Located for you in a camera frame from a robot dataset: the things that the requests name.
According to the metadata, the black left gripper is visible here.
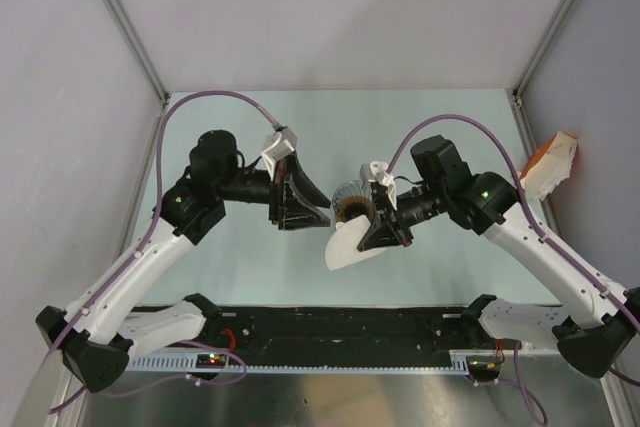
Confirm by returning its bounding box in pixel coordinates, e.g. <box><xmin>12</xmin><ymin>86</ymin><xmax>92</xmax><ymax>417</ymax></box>
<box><xmin>216</xmin><ymin>151</ymin><xmax>330</xmax><ymax>231</ymax></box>

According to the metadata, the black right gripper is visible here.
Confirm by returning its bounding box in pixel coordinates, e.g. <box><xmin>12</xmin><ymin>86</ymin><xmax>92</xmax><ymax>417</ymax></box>
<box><xmin>357</xmin><ymin>181</ymin><xmax>447</xmax><ymax>252</ymax></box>

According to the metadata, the wooden dripper collar ring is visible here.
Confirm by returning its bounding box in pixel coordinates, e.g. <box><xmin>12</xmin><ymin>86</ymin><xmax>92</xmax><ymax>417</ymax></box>
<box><xmin>333</xmin><ymin>195</ymin><xmax>374</xmax><ymax>223</ymax></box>

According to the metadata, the white paper coffee filter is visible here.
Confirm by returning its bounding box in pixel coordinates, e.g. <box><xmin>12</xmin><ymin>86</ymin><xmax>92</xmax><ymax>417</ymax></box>
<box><xmin>324</xmin><ymin>216</ymin><xmax>387</xmax><ymax>271</ymax></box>

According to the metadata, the smoked glass dripper cone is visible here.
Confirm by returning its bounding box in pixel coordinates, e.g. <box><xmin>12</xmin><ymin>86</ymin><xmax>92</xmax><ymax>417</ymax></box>
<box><xmin>332</xmin><ymin>180</ymin><xmax>374</xmax><ymax>223</ymax></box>

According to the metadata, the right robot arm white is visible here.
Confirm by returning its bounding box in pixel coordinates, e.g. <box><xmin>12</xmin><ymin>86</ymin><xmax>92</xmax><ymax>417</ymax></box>
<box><xmin>357</xmin><ymin>135</ymin><xmax>639</xmax><ymax>379</ymax></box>

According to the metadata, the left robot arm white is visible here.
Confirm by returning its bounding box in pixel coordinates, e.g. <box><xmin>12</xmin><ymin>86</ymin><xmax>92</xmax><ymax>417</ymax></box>
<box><xmin>36</xmin><ymin>127</ymin><xmax>331</xmax><ymax>393</ymax></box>

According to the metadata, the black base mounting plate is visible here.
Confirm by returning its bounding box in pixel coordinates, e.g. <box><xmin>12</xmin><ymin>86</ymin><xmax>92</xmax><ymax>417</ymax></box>
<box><xmin>164</xmin><ymin>304</ymin><xmax>524</xmax><ymax>367</ymax></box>

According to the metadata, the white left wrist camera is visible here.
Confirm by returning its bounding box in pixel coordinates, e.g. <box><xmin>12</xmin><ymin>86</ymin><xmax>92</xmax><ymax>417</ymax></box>
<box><xmin>261</xmin><ymin>126</ymin><xmax>297</xmax><ymax>181</ymax></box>

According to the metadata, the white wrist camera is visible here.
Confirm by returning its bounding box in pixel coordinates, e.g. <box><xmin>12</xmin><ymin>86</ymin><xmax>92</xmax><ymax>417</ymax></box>
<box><xmin>359</xmin><ymin>161</ymin><xmax>397</xmax><ymax>210</ymax></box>
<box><xmin>261</xmin><ymin>126</ymin><xmax>297</xmax><ymax>181</ymax></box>

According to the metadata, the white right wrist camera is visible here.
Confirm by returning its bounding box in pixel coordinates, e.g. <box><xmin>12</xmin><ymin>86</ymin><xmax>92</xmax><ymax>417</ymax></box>
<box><xmin>359</xmin><ymin>161</ymin><xmax>397</xmax><ymax>210</ymax></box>

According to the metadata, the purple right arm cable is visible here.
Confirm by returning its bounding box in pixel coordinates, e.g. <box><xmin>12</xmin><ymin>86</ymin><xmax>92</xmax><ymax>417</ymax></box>
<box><xmin>387</xmin><ymin>114</ymin><xmax>640</xmax><ymax>424</ymax></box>

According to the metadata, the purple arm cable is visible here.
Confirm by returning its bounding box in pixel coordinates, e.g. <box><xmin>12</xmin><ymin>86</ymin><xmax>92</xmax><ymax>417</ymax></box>
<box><xmin>387</xmin><ymin>114</ymin><xmax>640</xmax><ymax>424</ymax></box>
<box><xmin>47</xmin><ymin>90</ymin><xmax>286</xmax><ymax>416</ymax></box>

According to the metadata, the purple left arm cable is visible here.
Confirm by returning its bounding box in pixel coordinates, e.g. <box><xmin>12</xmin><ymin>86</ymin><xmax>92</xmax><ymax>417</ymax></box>
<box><xmin>47</xmin><ymin>90</ymin><xmax>286</xmax><ymax>416</ymax></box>

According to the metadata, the grey slotted cable duct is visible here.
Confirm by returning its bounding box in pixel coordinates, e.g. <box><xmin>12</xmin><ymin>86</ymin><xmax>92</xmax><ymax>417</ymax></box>
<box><xmin>126</xmin><ymin>351</ymin><xmax>469</xmax><ymax>375</ymax></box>

